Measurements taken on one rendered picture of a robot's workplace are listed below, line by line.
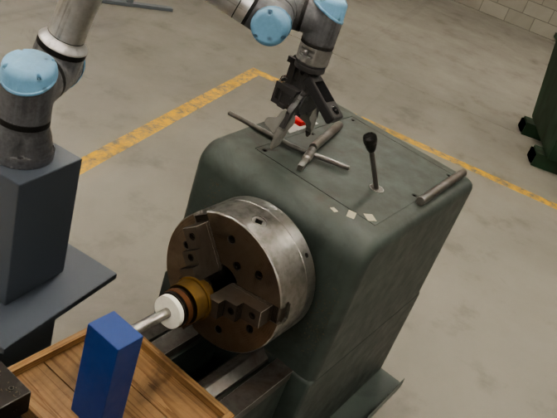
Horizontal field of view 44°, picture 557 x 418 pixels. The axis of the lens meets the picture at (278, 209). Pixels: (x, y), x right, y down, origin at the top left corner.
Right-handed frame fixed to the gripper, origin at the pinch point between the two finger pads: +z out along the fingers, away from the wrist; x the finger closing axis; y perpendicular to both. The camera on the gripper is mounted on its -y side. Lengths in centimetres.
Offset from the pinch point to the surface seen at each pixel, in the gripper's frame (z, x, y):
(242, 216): 4.1, 29.7, -10.7
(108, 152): 128, -118, 173
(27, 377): 39, 66, 3
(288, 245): 6.5, 25.5, -20.4
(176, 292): 16.0, 45.6, -11.3
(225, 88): 128, -262, 209
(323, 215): 3.1, 13.6, -20.1
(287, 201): 4.3, 15.1, -11.5
